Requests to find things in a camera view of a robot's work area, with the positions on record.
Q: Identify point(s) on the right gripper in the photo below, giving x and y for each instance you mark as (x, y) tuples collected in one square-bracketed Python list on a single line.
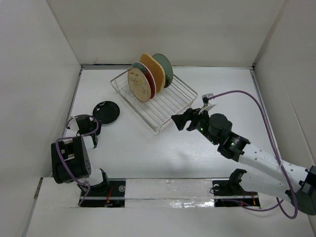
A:
[(190, 114)]

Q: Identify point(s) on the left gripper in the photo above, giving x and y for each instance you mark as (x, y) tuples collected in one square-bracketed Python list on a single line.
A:
[(98, 133)]

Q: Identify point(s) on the black round plate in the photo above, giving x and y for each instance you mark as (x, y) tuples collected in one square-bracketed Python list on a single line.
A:
[(106, 112)]

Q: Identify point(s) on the light blue flower plate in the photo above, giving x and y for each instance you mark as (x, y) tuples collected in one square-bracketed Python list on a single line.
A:
[(167, 67)]

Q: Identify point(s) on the orange woven oval plate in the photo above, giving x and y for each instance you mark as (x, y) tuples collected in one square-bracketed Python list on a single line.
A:
[(156, 69)]

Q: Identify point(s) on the beige floral plate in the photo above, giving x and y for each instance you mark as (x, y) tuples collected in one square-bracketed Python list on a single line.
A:
[(139, 84)]

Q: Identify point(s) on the red and teal plate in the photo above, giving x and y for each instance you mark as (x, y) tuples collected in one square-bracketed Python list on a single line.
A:
[(150, 78)]

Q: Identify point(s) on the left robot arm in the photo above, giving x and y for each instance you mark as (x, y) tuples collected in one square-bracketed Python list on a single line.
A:
[(69, 156)]

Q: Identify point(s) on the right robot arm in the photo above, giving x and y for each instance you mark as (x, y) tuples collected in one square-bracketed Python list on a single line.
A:
[(291, 183)]

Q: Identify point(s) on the wire dish rack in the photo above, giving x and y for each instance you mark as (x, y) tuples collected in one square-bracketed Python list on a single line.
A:
[(157, 112)]

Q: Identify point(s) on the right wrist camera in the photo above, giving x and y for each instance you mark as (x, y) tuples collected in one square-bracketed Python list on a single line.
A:
[(207, 106)]

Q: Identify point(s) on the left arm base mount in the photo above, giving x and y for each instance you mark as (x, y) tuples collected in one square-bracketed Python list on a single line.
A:
[(111, 197)]

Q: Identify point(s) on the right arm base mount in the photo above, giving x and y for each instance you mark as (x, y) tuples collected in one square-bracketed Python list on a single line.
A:
[(231, 195)]

